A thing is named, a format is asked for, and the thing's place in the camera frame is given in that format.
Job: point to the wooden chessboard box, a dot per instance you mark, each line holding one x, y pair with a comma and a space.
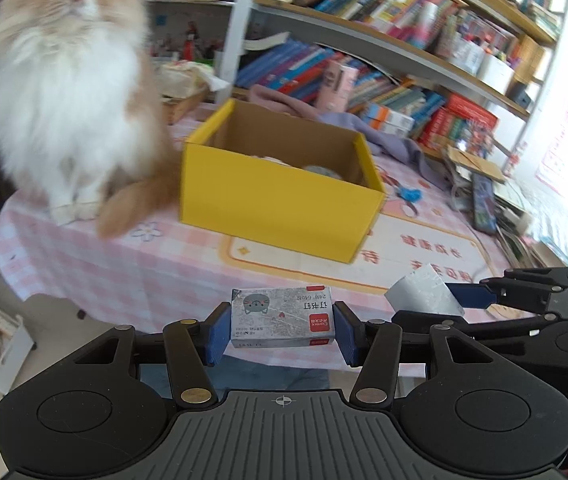
183, 105

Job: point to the white desk rack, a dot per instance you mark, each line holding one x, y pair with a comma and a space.
188, 3

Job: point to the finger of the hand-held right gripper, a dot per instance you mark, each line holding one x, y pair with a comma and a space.
471, 295
504, 327

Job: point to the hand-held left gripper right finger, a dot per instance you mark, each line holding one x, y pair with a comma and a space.
346, 335

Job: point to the brown cardboard piece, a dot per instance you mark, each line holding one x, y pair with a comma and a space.
474, 162

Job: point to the pen holder with pens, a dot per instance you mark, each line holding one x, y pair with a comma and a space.
191, 42

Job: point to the mauve and lavender cloth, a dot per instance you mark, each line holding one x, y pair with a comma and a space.
399, 152

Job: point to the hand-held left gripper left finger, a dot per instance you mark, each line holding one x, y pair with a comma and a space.
218, 335

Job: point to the white power adapter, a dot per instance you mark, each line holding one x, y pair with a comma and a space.
514, 217

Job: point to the yellow cardboard box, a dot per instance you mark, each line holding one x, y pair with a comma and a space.
274, 210

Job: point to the row of blue books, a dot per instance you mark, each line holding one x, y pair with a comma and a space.
289, 67

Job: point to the cream and white fluffy cat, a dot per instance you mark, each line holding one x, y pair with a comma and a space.
63, 110

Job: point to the pink printed bottle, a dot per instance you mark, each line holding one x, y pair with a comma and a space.
339, 85

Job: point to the stack of red books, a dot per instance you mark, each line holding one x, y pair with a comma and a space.
459, 125

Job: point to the crumpled paper bag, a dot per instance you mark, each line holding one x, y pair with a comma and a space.
188, 77

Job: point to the row of colourful books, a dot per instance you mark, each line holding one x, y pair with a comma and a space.
364, 0

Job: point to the grey staples box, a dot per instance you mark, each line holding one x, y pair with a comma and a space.
284, 315

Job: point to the pile of books and papers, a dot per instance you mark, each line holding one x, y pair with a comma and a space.
529, 242

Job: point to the white and wood bookshelf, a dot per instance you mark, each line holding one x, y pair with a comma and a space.
234, 20

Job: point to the white packet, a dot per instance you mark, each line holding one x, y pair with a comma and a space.
424, 290

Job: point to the orange and white box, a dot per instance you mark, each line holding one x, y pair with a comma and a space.
389, 129
386, 111

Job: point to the black smartphone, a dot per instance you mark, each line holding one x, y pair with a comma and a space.
484, 205

